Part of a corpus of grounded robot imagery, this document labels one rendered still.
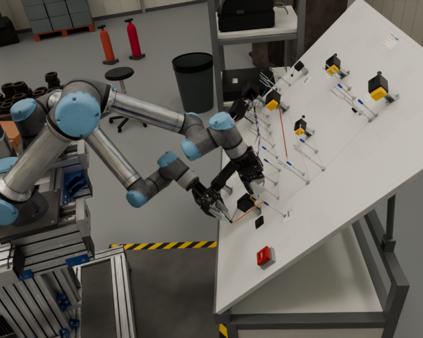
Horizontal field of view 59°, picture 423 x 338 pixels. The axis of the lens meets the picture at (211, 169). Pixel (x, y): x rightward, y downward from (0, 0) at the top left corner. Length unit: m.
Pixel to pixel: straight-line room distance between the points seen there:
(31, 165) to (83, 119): 0.23
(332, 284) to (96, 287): 1.46
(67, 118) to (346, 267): 1.18
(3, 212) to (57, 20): 7.81
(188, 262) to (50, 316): 0.98
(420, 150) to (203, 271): 1.86
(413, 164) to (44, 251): 1.32
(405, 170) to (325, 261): 0.69
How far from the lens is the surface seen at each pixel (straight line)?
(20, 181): 1.28
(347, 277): 1.62
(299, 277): 1.59
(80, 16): 8.94
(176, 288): 2.60
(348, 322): 1.50
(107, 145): 1.47
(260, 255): 1.27
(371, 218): 1.57
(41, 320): 2.25
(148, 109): 1.28
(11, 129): 4.21
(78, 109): 1.11
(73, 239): 1.58
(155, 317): 2.51
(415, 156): 1.09
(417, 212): 3.22
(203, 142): 1.22
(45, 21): 9.01
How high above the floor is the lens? 2.05
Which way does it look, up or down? 35 degrees down
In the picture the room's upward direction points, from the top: 7 degrees counter-clockwise
